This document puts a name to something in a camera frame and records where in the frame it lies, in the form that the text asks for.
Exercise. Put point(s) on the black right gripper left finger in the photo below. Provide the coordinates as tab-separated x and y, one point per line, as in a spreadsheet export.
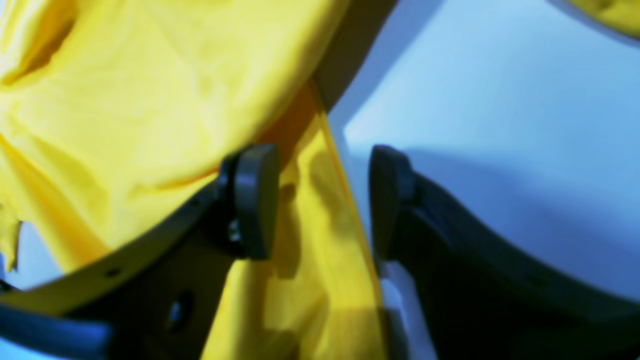
157	297

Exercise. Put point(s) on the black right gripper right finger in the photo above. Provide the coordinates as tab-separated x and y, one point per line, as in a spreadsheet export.
483	298

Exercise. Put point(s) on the orange yellow t-shirt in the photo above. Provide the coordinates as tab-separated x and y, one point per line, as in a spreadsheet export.
114	112

